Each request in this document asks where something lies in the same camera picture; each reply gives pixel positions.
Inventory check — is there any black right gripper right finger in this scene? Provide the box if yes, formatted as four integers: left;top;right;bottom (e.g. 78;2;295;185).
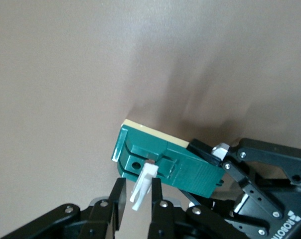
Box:
148;178;251;239

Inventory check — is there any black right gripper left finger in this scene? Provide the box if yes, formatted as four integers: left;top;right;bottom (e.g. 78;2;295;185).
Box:
0;178;128;239

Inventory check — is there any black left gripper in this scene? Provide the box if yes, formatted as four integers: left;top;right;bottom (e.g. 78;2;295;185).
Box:
182;138;301;239

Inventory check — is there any green load switch white handle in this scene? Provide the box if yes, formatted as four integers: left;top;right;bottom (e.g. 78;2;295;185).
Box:
111;119;226;212

